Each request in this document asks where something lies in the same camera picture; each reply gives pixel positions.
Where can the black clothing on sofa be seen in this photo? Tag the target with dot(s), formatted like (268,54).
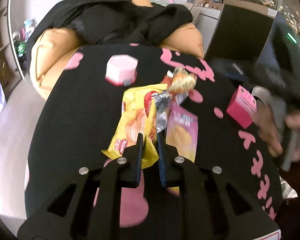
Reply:
(113,21)

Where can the red foil snack wrapper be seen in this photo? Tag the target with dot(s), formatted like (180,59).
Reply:
(162,104)

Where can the right hand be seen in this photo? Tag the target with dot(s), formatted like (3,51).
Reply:
(269,133)

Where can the small pink white box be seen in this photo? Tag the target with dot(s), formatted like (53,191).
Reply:
(121,70)

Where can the white display shelf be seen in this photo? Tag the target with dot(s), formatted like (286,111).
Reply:
(11,72)

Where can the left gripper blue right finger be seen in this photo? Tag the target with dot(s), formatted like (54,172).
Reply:
(161,149)

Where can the tan leather sofa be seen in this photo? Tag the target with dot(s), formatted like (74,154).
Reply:
(57,49)

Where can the pink chip snack bag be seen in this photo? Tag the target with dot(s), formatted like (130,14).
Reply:
(182,131)

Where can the yellow wafer snack bag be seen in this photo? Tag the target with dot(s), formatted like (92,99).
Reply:
(138,115)

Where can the pink tissue box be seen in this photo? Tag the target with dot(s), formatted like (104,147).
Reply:
(242,106)

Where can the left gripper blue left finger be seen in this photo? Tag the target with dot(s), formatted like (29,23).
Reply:
(139,154)

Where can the orange snack wrapper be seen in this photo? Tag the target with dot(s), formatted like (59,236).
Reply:
(182,83)

